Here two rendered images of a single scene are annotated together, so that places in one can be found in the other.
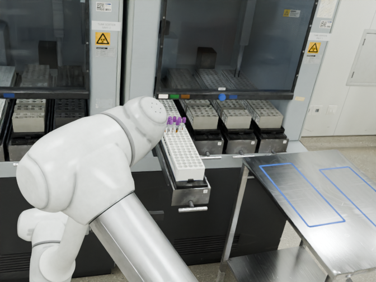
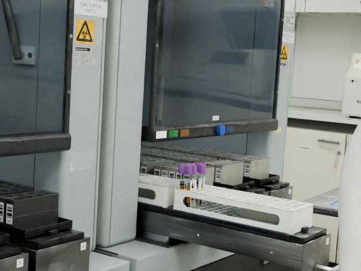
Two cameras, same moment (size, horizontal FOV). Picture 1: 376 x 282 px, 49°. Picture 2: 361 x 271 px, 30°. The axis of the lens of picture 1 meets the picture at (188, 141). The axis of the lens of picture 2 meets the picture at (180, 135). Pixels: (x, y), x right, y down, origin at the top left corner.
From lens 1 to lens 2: 1.15 m
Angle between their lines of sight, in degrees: 42
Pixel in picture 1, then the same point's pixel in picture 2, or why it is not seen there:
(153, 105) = not seen: outside the picture
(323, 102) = not seen: hidden behind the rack
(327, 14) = (290, 6)
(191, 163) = (290, 204)
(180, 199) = (308, 263)
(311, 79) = (284, 99)
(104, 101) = (82, 156)
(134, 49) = (121, 52)
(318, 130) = not seen: hidden behind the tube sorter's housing
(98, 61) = (77, 76)
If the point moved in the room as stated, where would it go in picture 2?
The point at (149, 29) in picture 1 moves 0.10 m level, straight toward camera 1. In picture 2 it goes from (139, 17) to (171, 16)
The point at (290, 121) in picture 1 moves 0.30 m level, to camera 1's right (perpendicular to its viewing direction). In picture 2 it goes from (272, 166) to (337, 163)
